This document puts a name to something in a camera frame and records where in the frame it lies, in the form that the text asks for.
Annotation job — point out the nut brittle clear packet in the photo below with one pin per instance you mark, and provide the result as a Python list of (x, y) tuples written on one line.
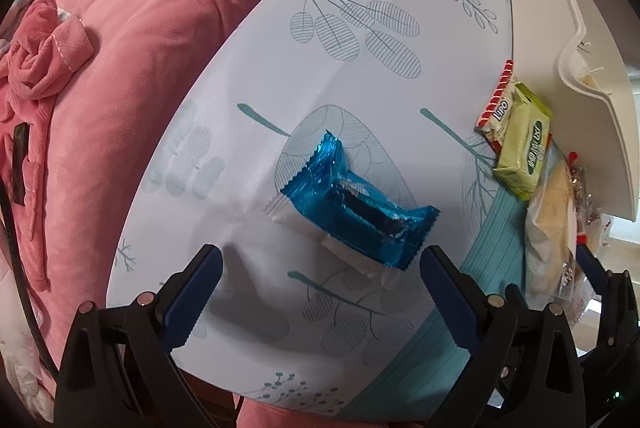
[(592, 226)]

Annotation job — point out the white plastic storage bin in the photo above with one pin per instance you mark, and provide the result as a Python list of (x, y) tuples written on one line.
[(564, 51)]

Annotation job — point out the green snack packet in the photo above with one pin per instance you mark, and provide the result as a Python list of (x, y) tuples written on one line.
[(525, 142)]

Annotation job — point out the blue foil snack packet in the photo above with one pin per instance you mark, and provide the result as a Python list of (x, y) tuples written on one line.
[(354, 212)]

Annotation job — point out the clear bag pale cake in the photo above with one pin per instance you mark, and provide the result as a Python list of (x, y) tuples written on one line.
[(552, 272)]

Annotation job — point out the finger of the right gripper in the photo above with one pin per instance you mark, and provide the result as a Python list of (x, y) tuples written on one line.
[(598, 277)]

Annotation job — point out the Lipo red white snack packet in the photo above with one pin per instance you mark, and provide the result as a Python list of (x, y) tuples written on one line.
[(494, 117)]

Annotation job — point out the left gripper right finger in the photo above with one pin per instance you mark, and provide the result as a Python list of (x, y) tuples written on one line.
[(523, 368)]

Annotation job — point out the white leaf-print bedsheet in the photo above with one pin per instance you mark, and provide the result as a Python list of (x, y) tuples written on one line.
[(401, 84)]

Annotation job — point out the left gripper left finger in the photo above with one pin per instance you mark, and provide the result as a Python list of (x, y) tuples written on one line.
[(117, 369)]

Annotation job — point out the pink quilted blanket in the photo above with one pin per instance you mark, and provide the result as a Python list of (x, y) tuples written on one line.
[(97, 81)]

